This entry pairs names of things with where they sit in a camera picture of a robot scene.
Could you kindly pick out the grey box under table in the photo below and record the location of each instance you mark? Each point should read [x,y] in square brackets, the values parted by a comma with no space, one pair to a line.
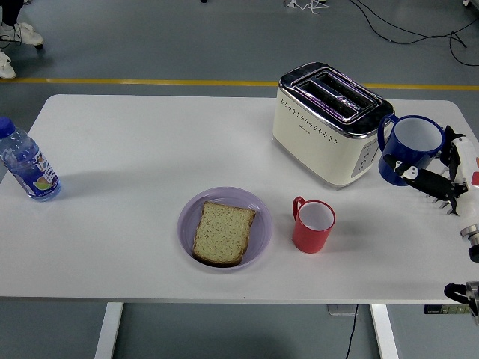
[340,310]

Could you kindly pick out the white table leg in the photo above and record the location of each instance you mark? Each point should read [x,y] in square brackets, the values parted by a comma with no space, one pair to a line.
[383,333]
[108,333]

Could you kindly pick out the blue cup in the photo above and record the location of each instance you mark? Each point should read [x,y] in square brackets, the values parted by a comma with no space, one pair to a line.
[404,157]

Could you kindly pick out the purple plate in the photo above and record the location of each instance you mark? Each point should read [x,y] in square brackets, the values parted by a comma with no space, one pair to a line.
[187,232]

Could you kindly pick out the table height control panel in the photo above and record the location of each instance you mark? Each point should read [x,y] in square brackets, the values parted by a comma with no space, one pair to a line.
[434,310]

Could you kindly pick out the person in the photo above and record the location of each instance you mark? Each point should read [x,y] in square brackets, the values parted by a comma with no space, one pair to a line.
[26,33]
[5,69]

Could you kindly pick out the cream chrome toaster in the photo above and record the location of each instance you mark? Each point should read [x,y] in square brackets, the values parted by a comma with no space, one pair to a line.
[318,149]

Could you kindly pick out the clear blue-capped drink bottle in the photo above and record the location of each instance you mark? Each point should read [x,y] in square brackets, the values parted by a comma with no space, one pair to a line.
[33,172]

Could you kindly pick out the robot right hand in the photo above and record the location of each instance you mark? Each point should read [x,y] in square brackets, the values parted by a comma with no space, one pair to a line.
[430,183]

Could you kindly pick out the bread slice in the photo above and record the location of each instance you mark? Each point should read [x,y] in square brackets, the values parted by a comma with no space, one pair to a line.
[224,233]

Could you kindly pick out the red cup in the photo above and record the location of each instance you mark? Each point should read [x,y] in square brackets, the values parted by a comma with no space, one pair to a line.
[310,239]

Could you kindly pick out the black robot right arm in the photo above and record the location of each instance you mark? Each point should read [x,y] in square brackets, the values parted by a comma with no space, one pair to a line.
[472,233]

